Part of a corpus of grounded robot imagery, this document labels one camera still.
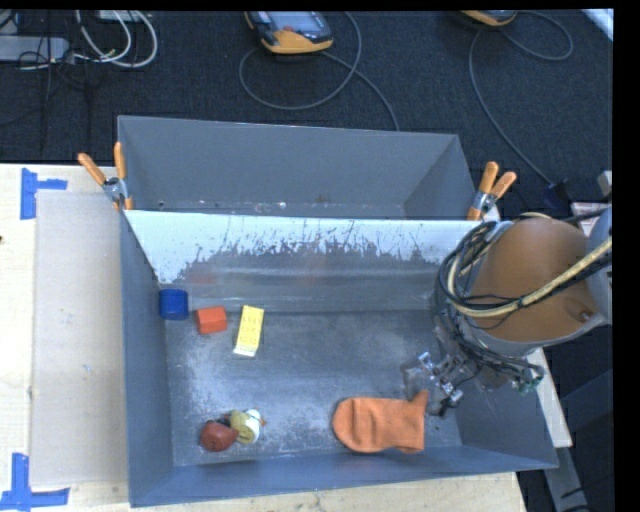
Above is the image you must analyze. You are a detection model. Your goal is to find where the yellow and white toy duck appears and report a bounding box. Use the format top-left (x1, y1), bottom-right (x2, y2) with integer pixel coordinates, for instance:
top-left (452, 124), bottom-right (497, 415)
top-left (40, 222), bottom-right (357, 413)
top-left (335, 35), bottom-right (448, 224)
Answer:
top-left (229, 408), bottom-right (267, 446)

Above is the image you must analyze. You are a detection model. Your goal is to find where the pale wood flat board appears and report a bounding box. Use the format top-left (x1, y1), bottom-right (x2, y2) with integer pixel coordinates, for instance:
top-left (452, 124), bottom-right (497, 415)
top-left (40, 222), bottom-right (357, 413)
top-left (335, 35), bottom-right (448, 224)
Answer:
top-left (28, 189), bottom-right (127, 489)

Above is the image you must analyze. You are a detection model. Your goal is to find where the orange cloth mitten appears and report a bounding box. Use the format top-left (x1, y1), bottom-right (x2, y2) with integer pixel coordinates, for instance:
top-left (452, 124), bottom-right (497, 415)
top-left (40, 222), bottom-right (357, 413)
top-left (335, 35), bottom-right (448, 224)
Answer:
top-left (331, 389), bottom-right (431, 455)

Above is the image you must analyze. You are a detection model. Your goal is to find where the orange-red block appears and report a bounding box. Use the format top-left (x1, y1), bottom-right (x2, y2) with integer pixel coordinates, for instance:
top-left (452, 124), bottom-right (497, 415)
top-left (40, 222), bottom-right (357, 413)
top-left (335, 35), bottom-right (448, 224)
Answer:
top-left (194, 305), bottom-right (229, 336)

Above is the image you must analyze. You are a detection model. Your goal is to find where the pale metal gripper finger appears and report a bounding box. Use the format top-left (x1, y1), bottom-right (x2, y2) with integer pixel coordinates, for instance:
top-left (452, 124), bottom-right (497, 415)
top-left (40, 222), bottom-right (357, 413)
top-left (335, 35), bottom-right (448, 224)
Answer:
top-left (401, 351), bottom-right (435, 399)
top-left (424, 381), bottom-right (465, 418)

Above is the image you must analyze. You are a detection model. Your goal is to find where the grey metal bin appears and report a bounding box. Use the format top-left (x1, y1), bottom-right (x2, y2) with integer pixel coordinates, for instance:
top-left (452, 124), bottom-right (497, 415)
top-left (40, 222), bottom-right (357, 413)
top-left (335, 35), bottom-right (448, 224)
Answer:
top-left (116, 115), bottom-right (561, 509)

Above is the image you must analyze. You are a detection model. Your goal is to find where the blue cylinder block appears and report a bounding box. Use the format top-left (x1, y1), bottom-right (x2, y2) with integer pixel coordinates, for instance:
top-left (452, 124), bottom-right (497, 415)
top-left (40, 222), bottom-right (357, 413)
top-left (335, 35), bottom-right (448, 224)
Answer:
top-left (158, 288), bottom-right (190, 322)

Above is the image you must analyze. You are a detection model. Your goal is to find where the yellow flat block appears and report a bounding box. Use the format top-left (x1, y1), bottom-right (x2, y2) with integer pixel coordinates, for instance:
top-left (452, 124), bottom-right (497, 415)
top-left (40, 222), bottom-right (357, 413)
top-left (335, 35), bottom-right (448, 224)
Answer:
top-left (232, 304), bottom-right (266, 358)

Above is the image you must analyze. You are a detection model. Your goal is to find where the red-brown toy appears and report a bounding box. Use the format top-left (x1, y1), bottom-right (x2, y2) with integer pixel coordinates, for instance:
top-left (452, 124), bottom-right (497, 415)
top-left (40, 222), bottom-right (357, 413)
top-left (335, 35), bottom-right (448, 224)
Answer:
top-left (199, 420), bottom-right (241, 453)

